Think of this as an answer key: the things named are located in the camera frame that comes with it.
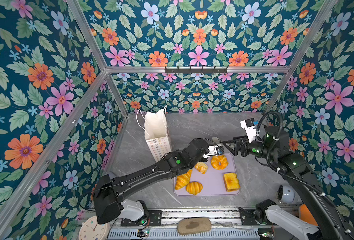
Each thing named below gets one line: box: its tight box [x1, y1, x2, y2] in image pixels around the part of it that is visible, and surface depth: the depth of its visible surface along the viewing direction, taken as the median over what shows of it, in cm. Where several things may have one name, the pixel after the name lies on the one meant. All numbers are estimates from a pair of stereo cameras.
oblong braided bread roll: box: [194, 162, 208, 175], surface depth 88 cm
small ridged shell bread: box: [185, 181, 203, 196], surface depth 82 cm
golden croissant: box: [175, 169, 193, 190], surface depth 84 cm
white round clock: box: [78, 215, 110, 240], surface depth 69 cm
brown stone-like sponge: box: [177, 217, 212, 235], surface depth 70 cm
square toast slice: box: [223, 172, 240, 192], surface depth 83 cm
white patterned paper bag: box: [144, 105, 172, 162], surface depth 82 cm
